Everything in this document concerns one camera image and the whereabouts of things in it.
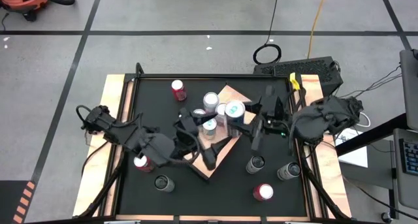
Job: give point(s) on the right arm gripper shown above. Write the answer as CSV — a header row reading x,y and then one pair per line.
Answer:
x,y
272,114

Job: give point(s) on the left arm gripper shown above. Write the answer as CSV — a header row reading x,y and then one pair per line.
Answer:
x,y
186,132

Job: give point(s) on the blue silver energy drink can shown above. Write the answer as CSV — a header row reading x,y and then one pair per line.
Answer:
x,y
199,112
235,109
209,124

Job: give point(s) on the silver can black top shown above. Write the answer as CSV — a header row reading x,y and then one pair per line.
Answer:
x,y
289,171
255,164
164,183

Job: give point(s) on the red soda can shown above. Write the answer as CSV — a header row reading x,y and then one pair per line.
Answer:
x,y
178,90
263,192
142,163

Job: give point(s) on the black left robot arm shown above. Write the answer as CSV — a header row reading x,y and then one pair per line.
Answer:
x,y
143,142

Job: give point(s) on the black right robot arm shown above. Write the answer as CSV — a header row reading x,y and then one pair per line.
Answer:
x,y
326,116

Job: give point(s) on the wooden side board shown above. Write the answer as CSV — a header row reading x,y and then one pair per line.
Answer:
x,y
94,185
330,178

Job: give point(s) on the white paper sheet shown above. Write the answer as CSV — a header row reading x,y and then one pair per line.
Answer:
x,y
356,157

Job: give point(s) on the black desk beam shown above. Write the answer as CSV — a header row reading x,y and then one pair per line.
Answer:
x,y
369,136

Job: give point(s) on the grey monitor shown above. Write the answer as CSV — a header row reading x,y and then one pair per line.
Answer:
x,y
409,87

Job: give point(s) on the grey laptop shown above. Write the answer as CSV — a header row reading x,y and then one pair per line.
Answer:
x,y
400,185

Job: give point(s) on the black caster wheel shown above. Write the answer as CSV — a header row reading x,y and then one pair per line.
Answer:
x,y
386,217

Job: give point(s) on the black mat orange stripes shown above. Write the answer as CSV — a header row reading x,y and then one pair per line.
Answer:
x,y
9,201

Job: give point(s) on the orange shop vacuum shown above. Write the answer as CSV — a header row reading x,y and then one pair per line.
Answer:
x,y
19,0

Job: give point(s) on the black table frame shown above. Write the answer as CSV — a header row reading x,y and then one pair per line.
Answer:
x,y
248,76

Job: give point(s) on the silver aluminium rail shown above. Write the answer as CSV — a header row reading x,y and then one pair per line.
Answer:
x,y
122,222
297,222

